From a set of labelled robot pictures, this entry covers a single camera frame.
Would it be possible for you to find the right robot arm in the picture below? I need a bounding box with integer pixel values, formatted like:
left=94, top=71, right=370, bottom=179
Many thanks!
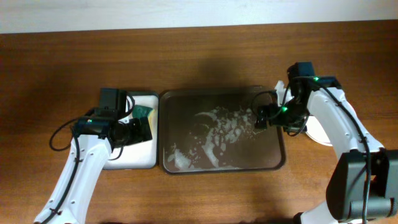
left=251, top=62, right=397, bottom=224

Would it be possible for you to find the pale green plate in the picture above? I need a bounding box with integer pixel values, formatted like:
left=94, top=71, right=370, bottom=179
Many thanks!
left=276, top=90, right=358, bottom=147

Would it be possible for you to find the green yellow scrub sponge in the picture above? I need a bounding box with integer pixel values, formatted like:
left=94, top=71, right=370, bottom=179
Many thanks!
left=132, top=105, right=155, bottom=122

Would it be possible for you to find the small black tray white mat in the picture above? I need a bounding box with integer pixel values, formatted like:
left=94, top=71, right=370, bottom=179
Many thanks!
left=103, top=91, right=159, bottom=170

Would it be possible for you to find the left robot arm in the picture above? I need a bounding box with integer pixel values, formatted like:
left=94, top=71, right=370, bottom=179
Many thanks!
left=34, top=88, right=159, bottom=223

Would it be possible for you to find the large brown serving tray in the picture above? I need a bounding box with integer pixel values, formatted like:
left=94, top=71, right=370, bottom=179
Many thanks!
left=158, top=86, right=286, bottom=175

